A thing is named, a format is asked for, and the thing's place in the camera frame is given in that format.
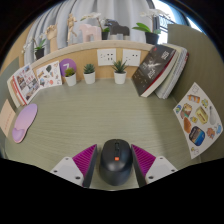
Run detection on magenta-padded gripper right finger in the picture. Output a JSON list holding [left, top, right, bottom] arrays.
[[130, 143, 178, 188]]

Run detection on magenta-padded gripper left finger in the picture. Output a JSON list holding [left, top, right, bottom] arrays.
[[49, 143, 99, 188]]

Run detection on black computer mouse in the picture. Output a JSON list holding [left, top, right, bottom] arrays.
[[98, 138, 134, 187]]

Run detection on purple mouse pad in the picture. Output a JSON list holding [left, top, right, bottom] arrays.
[[11, 102, 39, 144]]

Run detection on white sticker sheet with food stickers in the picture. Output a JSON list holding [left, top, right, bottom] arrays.
[[172, 81, 224, 160]]

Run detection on beige card with text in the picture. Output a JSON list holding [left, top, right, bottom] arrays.
[[0, 98, 17, 138]]

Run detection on black book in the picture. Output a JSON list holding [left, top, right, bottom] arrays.
[[131, 44, 177, 98]]

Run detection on white rectangular sticker sheet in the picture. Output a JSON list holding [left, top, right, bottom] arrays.
[[35, 60, 63, 90]]

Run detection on white books stack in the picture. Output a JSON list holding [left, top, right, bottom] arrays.
[[154, 43, 190, 100]]

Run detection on red-spined photo book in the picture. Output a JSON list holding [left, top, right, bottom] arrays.
[[9, 63, 42, 106]]

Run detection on purple round number sign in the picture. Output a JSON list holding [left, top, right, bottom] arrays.
[[59, 58, 78, 78]]

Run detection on brown book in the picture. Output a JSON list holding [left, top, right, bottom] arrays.
[[6, 78, 21, 109]]

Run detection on wooden desk back shelf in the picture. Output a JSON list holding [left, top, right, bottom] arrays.
[[29, 39, 156, 83]]

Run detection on white orchid in black pot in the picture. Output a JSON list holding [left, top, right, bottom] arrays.
[[131, 8, 171, 45], [80, 11, 111, 41], [22, 35, 48, 61]]

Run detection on green desk partition panel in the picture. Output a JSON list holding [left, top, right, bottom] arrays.
[[166, 23, 224, 164], [0, 56, 21, 101]]

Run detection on pink wooden horse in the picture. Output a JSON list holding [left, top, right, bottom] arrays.
[[78, 23, 103, 43]]

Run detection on wooden mannequin figure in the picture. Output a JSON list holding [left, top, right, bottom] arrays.
[[66, 12, 78, 46]]

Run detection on dark wooden horse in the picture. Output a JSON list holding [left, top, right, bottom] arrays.
[[104, 18, 131, 41]]

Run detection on grey curtain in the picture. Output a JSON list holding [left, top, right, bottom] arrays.
[[23, 0, 158, 58]]

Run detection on dark-framed window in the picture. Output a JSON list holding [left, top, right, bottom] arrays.
[[151, 0, 204, 44]]

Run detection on white wall socket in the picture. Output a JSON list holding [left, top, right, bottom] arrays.
[[96, 48, 118, 67], [121, 48, 142, 67]]

